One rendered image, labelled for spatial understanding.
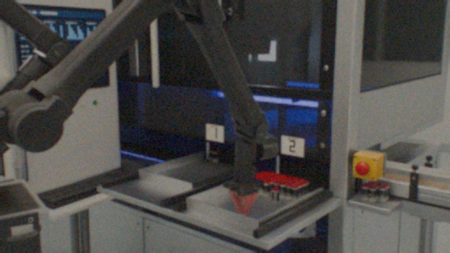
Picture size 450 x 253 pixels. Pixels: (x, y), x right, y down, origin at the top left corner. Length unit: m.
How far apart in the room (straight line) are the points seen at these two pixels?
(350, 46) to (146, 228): 1.24
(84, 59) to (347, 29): 0.82
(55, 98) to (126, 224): 1.52
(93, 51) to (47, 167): 1.09
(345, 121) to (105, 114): 1.03
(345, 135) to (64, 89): 0.88
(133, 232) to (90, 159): 0.45
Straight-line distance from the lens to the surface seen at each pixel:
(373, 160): 1.42
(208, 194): 1.44
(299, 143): 1.53
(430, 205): 1.52
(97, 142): 2.00
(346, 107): 1.43
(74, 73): 0.83
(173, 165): 1.79
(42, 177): 1.88
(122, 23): 0.86
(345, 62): 1.42
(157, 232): 2.12
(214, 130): 1.74
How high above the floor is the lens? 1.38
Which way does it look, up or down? 11 degrees down
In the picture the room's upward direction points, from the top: straight up
